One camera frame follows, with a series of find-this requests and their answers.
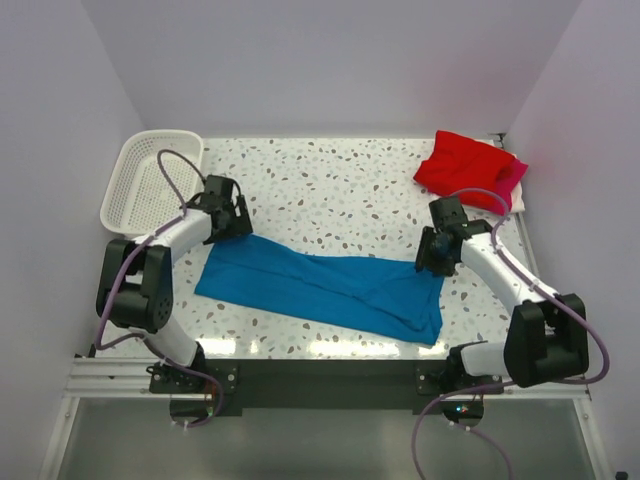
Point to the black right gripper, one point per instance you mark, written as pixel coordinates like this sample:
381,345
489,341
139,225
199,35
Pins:
424,260

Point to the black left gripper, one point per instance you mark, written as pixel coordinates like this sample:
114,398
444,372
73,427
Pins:
240,225

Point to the blue t shirt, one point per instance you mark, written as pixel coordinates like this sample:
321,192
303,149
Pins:
375,295

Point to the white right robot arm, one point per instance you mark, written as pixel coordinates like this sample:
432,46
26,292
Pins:
546,339

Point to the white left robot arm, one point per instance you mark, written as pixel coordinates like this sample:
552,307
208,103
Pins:
136,291

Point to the white plastic basket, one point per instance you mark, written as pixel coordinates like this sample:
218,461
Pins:
139,197

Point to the red folded t shirt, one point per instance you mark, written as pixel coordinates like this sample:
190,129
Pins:
461,164

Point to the white folded t shirt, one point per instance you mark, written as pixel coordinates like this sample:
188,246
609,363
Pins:
492,199

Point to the pink folded t shirt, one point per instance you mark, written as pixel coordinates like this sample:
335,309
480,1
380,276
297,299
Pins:
509,185

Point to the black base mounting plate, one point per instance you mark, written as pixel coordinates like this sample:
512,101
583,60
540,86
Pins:
216,402

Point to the aluminium frame rail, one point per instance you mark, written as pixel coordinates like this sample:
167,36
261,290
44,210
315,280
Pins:
277,381

